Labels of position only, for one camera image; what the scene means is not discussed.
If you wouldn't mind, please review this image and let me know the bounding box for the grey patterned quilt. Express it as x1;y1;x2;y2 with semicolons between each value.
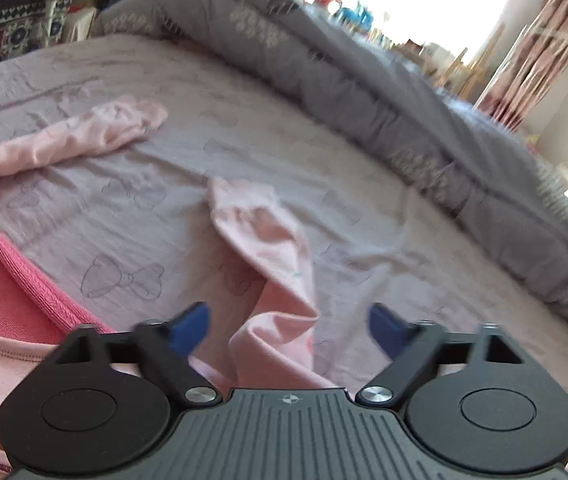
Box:
91;0;568;331

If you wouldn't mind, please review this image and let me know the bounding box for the pink floral curtain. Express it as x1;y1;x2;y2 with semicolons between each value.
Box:
474;0;568;133

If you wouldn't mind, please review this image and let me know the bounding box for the blue toy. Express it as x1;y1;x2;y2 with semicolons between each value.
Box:
336;2;375;26

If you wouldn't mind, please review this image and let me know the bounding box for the blue red patterned cloth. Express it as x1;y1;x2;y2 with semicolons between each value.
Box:
0;0;79;68

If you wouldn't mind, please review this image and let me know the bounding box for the pink strawberry print pajama top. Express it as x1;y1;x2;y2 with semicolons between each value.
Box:
0;100;322;476

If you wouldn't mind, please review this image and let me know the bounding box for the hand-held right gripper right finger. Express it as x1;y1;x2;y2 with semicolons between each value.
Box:
356;302;526;409

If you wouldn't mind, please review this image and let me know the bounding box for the wooden easel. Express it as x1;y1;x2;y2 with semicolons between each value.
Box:
444;25;507;106

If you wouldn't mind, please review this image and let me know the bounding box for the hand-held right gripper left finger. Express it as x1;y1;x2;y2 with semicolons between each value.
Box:
54;301;223;407

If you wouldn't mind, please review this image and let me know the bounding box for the lilac bed sheet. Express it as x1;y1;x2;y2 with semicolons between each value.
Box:
0;35;568;480

